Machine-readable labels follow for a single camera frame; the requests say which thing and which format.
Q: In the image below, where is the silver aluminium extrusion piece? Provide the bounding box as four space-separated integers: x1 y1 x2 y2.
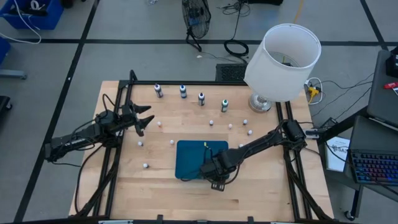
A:
98 219 134 224

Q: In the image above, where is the white floor cable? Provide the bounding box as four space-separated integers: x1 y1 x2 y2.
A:
0 0 42 45

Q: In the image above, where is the silver lamp base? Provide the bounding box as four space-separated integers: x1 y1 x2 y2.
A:
248 91 274 113

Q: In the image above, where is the black box device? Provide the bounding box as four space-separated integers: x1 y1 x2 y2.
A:
385 45 398 78

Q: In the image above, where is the RGB keyboard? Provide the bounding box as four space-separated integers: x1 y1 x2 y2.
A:
343 115 398 187

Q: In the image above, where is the white printed paper sheet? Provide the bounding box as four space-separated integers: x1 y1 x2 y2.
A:
325 136 351 173

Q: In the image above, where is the dark grey cart top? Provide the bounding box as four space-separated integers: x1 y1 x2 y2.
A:
366 49 398 128

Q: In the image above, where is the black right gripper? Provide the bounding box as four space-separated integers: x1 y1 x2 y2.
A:
200 148 239 192

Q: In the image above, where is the black cart frame with caster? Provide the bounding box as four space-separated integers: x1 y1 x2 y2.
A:
317 105 398 222

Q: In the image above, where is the black perforated floor box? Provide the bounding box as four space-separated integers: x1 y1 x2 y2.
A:
215 63 249 82

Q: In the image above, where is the blue plastic tray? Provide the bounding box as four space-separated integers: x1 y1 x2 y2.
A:
175 139 230 180

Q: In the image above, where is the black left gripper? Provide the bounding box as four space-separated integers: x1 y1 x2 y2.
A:
118 100 155 138

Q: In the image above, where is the black aluminium table frame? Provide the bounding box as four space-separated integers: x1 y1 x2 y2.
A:
68 70 335 224

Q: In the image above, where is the grey metal floor bar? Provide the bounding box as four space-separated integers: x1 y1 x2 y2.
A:
0 68 28 80

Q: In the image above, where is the white drum lamp shade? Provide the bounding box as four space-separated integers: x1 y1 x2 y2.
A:
243 23 322 103

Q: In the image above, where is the thin black cable tangle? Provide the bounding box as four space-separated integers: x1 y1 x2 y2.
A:
217 0 251 16

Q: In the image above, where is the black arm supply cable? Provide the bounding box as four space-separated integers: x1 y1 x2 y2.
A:
73 142 105 215

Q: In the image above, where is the coiled black cable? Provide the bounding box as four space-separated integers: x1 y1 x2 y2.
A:
223 39 250 58

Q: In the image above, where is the white power cable loop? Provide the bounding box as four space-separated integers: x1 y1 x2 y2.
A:
303 77 324 106

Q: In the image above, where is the black floor fan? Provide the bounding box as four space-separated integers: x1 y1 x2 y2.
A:
181 0 212 53

